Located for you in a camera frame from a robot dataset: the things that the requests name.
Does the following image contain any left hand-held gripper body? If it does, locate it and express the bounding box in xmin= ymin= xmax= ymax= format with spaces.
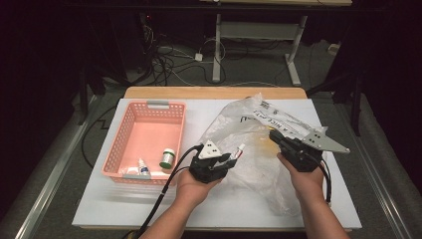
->
xmin=188 ymin=139 xmax=231 ymax=184

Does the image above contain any black metal stand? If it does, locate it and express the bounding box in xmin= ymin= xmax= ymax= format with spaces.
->
xmin=77 ymin=64 xmax=106 ymax=126
xmin=307 ymin=64 xmax=364 ymax=137

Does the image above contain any person's right hand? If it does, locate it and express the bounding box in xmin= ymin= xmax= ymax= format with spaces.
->
xmin=277 ymin=152 xmax=328 ymax=202

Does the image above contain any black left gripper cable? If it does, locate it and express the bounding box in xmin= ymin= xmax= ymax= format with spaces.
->
xmin=133 ymin=143 xmax=204 ymax=239

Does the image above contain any person's left hand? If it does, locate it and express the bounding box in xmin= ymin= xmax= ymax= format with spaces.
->
xmin=174 ymin=169 xmax=223 ymax=208

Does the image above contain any small white dropper bottle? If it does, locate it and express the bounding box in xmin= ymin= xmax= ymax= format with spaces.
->
xmin=137 ymin=157 xmax=152 ymax=177

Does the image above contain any white red toothpaste tube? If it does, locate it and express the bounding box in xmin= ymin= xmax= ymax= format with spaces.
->
xmin=228 ymin=142 xmax=247 ymax=161

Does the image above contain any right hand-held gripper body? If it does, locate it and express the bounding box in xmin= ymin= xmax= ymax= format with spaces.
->
xmin=278 ymin=131 xmax=351 ymax=173

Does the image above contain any white metal desk frame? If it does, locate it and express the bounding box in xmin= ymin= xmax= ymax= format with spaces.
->
xmin=198 ymin=0 xmax=353 ymax=88

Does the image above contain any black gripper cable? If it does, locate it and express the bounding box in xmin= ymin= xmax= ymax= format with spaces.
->
xmin=317 ymin=158 xmax=333 ymax=204
xmin=133 ymin=143 xmax=204 ymax=239

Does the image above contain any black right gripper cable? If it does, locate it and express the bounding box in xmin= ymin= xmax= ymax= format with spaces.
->
xmin=317 ymin=158 xmax=333 ymax=204

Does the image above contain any pink perforated plastic basket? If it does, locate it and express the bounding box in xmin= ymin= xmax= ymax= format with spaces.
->
xmin=101 ymin=100 xmax=187 ymax=186

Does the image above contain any tangle of floor cables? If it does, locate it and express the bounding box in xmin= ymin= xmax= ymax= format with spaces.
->
xmin=140 ymin=19 xmax=230 ymax=88

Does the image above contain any clear smiley plastic bag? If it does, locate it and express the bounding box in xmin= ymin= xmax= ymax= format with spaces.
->
xmin=198 ymin=93 xmax=330 ymax=217

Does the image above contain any white bottle with green lid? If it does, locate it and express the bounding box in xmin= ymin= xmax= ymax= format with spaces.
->
xmin=158 ymin=147 xmax=176 ymax=169

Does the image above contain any grey metal rail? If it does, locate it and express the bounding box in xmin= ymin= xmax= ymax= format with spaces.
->
xmin=14 ymin=95 xmax=101 ymax=239
xmin=342 ymin=128 xmax=414 ymax=239

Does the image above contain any thin black floor cable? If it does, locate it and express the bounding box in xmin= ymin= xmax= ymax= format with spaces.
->
xmin=81 ymin=105 xmax=117 ymax=169

